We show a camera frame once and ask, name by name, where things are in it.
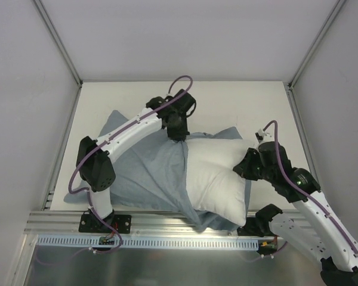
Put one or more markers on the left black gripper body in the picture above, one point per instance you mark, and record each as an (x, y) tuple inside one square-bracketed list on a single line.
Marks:
[(176, 131)]

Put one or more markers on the white pillow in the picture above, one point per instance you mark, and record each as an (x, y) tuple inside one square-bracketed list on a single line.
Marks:
[(211, 183)]

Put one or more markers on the grey striped pillowcase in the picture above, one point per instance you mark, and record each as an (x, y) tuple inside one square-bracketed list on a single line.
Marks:
[(151, 175)]

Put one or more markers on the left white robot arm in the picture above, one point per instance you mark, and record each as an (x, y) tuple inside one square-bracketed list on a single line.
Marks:
[(94, 171)]

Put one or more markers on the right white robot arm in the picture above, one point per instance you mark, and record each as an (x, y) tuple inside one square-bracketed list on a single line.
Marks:
[(332, 248)]

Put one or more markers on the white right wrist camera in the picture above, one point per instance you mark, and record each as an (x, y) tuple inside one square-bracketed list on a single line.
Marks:
[(263, 136)]

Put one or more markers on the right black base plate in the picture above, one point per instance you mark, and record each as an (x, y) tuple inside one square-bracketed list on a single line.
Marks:
[(251, 228)]

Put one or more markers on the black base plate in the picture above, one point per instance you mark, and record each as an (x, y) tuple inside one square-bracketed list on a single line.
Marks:
[(90, 224), (251, 228)]

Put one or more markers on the white slotted cable duct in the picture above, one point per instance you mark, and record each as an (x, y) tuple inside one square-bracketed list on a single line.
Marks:
[(223, 243)]

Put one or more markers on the left aluminium frame post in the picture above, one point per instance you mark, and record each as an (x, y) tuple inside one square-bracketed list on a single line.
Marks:
[(54, 34)]

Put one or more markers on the aluminium frame post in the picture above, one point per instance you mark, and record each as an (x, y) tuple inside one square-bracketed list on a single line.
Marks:
[(317, 41), (54, 34)]

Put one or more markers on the aluminium mounting rail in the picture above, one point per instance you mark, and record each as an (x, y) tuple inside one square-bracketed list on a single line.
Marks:
[(143, 222)]

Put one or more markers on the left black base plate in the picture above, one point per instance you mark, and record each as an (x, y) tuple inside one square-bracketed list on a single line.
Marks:
[(90, 224)]

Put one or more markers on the right aluminium frame post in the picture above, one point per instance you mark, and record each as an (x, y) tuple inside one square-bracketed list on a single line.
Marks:
[(317, 41)]

